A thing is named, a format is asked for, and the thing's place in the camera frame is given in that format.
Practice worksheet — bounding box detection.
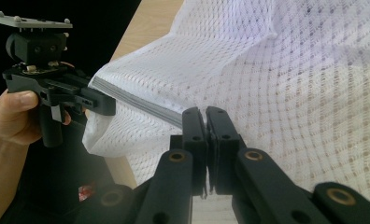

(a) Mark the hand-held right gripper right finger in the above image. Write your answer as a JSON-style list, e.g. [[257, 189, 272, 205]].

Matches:
[[205, 105, 249, 196]]

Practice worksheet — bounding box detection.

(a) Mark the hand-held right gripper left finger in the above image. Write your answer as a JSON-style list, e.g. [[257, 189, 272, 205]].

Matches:
[[169, 106, 209, 199]]

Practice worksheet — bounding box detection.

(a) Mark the white mesh laundry bag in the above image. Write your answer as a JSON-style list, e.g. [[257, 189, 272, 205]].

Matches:
[[81, 0, 370, 224]]

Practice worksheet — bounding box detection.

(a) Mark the small red white object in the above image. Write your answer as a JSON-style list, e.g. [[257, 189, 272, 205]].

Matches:
[[78, 182, 97, 203]]

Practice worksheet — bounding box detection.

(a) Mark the white garment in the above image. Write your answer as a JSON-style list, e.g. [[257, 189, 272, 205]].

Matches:
[[173, 0, 370, 104]]

